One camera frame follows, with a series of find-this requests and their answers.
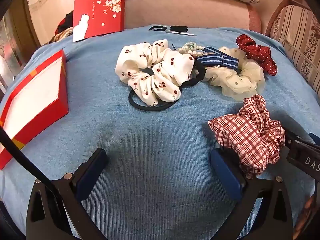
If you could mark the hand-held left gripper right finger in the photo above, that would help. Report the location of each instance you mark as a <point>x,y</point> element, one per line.
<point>225,177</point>

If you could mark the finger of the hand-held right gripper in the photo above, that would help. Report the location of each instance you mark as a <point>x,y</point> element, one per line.
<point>292,137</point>

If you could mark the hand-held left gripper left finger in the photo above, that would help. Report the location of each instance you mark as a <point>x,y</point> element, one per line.
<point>87,180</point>

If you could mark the red plaid scrunchie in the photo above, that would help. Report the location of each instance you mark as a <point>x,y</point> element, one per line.
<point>250,135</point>

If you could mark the cream organza scrunchie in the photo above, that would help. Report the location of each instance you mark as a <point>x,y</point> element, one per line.
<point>237,85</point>

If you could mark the red gift box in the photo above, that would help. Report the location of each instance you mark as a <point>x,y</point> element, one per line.
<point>37,92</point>

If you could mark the blue blanket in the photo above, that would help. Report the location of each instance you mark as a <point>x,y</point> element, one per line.
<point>162,135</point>

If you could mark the red polka dot scrunchie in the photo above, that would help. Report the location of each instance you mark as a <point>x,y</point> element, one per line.
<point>265,57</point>

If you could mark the square striped floral cushion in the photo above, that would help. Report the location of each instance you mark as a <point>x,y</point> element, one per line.
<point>297,37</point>

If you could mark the navy striped hair bow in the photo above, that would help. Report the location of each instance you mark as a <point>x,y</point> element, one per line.
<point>217,60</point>

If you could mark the white cherry print scrunchie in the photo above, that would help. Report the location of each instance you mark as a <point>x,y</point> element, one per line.
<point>140,62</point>

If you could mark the leopard print cloth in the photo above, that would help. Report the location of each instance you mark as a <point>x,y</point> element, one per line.
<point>62,36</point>

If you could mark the metal tweezers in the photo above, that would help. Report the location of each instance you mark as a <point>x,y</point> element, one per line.
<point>180,33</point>

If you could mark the glass panel door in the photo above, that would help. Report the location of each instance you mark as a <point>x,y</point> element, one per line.
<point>15,45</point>

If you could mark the small black scrunchie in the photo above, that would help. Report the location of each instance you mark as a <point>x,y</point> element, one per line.
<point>178,28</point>

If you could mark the dark clothes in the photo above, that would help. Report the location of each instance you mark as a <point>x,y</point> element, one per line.
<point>65,22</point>

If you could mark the pink sofa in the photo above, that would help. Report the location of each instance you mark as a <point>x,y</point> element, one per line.
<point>187,12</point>

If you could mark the red floral box lid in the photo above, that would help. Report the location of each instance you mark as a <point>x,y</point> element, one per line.
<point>100,12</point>

